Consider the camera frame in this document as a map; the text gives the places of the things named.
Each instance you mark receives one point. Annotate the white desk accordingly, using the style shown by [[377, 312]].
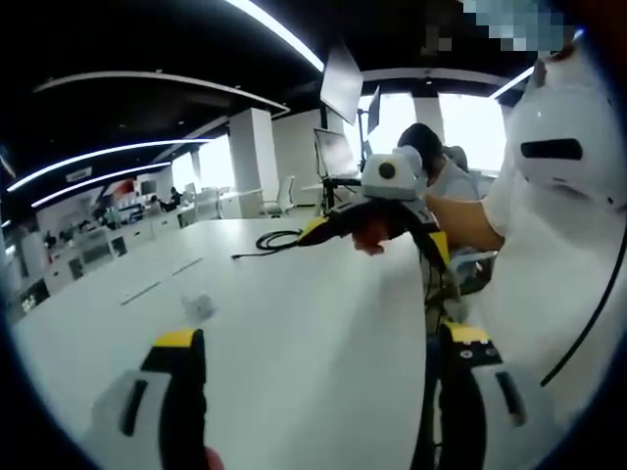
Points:
[[294, 343]]

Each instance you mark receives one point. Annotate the white charger adapter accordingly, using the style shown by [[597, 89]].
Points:
[[200, 304]]

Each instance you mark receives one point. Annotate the row of background office desks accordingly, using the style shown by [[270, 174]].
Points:
[[112, 240]]

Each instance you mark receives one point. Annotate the white chest-worn device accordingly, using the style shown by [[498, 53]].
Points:
[[558, 122]]

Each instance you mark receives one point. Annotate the curved ceiling light strip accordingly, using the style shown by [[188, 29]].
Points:
[[98, 159]]

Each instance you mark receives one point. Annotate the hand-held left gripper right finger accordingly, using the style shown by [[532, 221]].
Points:
[[465, 391]]

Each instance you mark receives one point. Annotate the monitor on stand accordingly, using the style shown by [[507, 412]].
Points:
[[335, 154]]

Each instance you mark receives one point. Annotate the large tilted monitor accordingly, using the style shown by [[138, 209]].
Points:
[[340, 83]]

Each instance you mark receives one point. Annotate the person's left hand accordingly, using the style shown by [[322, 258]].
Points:
[[215, 460]]

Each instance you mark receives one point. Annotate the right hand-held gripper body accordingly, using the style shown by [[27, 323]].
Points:
[[399, 183]]

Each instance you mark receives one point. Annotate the person's right hand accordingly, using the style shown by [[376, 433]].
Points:
[[372, 240]]

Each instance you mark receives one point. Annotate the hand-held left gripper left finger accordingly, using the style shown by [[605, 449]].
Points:
[[166, 401]]

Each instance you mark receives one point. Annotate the light blue chair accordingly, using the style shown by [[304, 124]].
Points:
[[467, 269]]

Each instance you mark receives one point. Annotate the white office chair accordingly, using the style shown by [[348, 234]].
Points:
[[283, 196]]

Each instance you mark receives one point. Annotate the small dark monitor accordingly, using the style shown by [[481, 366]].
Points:
[[373, 110]]

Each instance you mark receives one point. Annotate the long ceiling light strip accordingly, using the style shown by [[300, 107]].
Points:
[[279, 27]]

